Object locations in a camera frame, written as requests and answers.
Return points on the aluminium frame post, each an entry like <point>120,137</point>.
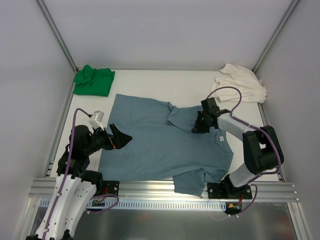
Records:
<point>56,33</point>
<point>276,34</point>

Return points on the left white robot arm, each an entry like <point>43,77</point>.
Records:
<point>75,185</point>

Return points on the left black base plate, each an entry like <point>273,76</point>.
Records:
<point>110,187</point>

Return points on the green folded t-shirt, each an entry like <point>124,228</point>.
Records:
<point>93,82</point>

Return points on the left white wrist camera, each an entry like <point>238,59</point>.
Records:
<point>95,120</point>

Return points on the aluminium mounting rail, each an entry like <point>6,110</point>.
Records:
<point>268,191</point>

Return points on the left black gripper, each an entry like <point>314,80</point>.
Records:
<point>111,139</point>

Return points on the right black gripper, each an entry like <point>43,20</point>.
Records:
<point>198,125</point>

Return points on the left aluminium frame post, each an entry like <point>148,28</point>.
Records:
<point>56,33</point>

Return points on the blue-grey t-shirt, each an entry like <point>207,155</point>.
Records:
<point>163,146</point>

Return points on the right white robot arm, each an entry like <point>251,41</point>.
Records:
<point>262,152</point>

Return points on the white slotted cable duct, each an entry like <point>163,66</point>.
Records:
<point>128,204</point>

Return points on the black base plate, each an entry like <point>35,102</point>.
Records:
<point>225,191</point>
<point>110,187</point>

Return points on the cream white t-shirt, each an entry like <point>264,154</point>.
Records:
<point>237,79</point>

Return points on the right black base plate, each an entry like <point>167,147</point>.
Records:
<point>225,191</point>

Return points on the right aluminium frame post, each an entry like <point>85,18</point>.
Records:
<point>276,34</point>

